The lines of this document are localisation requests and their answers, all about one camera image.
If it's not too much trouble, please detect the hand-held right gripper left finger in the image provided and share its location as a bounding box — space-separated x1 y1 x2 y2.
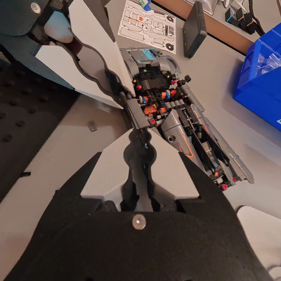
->
80 129 135 211

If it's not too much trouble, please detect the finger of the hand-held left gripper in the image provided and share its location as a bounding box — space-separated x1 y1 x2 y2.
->
35 43 125 110
69 0 136 97

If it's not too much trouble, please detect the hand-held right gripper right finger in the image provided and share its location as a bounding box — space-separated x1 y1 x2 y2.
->
147 128 200 208

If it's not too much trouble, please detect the grey toy brick car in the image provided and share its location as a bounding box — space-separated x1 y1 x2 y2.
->
105 47 255 191

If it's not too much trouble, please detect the white sticker sheet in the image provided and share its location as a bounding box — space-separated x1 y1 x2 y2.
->
117 0 177 54

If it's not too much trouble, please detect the black dimpled mat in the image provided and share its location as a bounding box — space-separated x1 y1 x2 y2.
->
0 64 80 202

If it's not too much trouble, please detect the dark grey power bank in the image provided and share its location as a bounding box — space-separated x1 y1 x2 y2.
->
183 1 208 58

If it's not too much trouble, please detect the white lamp base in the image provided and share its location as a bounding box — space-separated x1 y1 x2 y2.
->
236 205 281 281

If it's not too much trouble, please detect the grey flat device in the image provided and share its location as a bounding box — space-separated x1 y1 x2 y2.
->
203 0 219 15

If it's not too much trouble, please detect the blue plastic storage bin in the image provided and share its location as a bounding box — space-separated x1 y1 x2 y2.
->
233 22 281 132

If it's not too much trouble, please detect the small black device box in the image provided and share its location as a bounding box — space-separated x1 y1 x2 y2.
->
225 8 244 27
238 13 256 35

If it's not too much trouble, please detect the clear plastic bag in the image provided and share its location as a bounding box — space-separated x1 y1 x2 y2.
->
256 52 281 73

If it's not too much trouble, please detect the black cable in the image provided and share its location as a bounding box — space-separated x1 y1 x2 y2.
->
248 0 267 36

